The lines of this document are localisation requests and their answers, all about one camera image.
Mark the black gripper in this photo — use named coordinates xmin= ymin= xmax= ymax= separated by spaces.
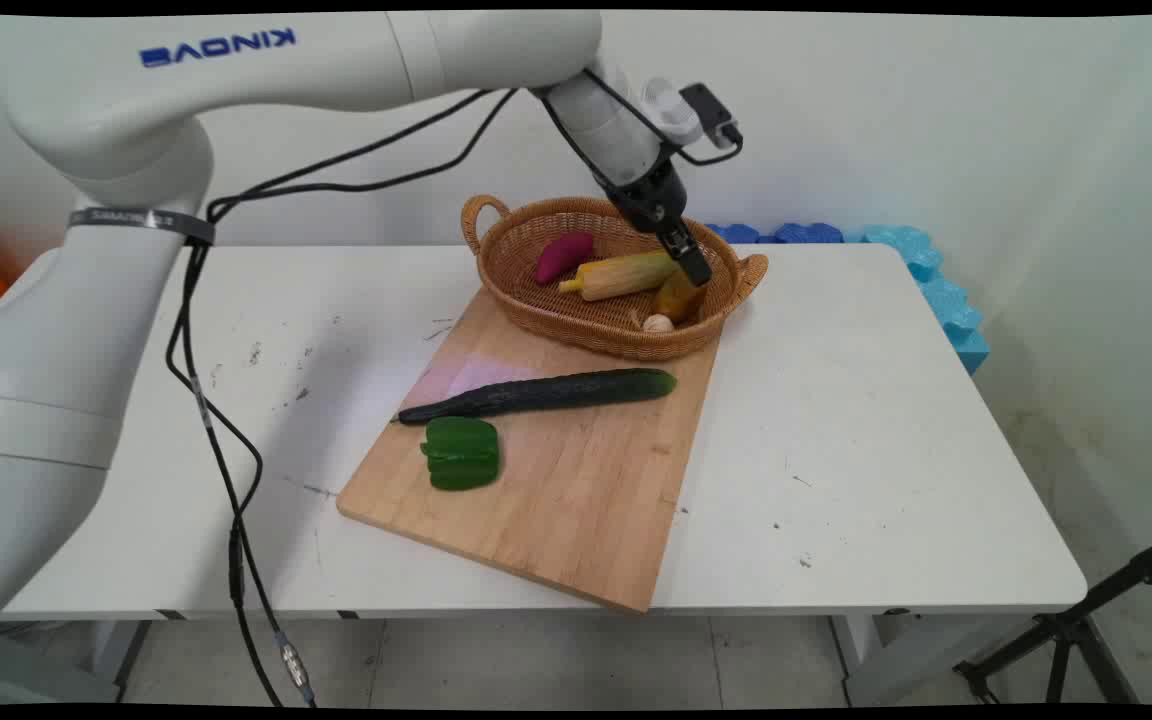
xmin=604 ymin=160 xmax=715 ymax=289

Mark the dark green toy cucumber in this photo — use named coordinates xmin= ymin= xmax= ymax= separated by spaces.
xmin=394 ymin=368 xmax=678 ymax=426

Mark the yellow orange toy vegetable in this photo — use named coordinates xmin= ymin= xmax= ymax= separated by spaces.
xmin=652 ymin=270 xmax=709 ymax=324

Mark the toy corn cob with husk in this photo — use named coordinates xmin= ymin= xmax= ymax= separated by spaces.
xmin=558 ymin=250 xmax=682 ymax=302

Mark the dark blue foam mat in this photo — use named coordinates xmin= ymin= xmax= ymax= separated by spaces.
xmin=704 ymin=222 xmax=849 ymax=245

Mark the woven wicker basket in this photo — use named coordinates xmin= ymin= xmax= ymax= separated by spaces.
xmin=461 ymin=194 xmax=769 ymax=362

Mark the purple toy sweet potato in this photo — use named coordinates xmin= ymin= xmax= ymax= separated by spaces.
xmin=535 ymin=232 xmax=596 ymax=286

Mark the wooden cutting board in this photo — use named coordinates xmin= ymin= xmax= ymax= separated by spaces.
xmin=336 ymin=285 xmax=722 ymax=614

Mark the light blue foam mat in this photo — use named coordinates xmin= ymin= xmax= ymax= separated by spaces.
xmin=861 ymin=225 xmax=991 ymax=376

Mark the green toy bell pepper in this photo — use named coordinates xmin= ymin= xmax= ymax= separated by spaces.
xmin=421 ymin=416 xmax=501 ymax=492

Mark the white table leg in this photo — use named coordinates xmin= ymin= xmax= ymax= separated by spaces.
xmin=829 ymin=612 xmax=977 ymax=707
xmin=0 ymin=620 xmax=153 ymax=706

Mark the black tripod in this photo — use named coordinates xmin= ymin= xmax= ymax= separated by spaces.
xmin=953 ymin=530 xmax=1152 ymax=706

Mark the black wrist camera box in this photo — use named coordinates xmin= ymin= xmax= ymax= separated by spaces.
xmin=642 ymin=78 xmax=744 ymax=151

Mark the black cable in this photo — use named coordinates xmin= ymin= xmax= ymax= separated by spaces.
xmin=164 ymin=88 xmax=519 ymax=707
xmin=168 ymin=68 xmax=743 ymax=707

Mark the grey velcro strap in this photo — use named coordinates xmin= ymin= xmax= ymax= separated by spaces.
xmin=69 ymin=207 xmax=217 ymax=247

